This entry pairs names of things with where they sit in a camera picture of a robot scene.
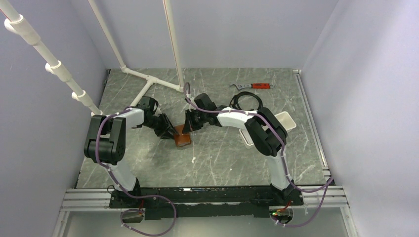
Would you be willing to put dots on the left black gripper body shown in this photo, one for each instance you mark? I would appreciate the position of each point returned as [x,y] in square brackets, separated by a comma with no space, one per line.
[158,123]

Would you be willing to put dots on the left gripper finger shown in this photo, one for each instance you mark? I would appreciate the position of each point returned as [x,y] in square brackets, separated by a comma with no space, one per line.
[168,134]
[167,124]

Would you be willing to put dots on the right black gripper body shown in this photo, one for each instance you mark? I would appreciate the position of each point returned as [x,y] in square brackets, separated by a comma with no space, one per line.
[202,116]

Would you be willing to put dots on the brown leather card holder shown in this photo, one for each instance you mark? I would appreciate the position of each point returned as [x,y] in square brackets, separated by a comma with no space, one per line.
[181,140]

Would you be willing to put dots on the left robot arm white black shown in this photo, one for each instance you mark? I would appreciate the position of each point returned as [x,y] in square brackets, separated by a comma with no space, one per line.
[105,143]

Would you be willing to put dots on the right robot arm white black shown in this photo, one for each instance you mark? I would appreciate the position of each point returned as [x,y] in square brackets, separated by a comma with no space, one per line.
[266,132]

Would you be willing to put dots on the red handled adjustable wrench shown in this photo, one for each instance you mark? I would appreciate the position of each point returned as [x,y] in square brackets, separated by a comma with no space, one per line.
[253,86]

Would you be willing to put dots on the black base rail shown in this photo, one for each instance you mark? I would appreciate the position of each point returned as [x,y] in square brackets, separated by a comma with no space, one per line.
[167,202]

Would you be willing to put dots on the aluminium frame rails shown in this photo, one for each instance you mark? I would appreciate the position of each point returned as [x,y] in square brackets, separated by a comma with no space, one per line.
[217,175]

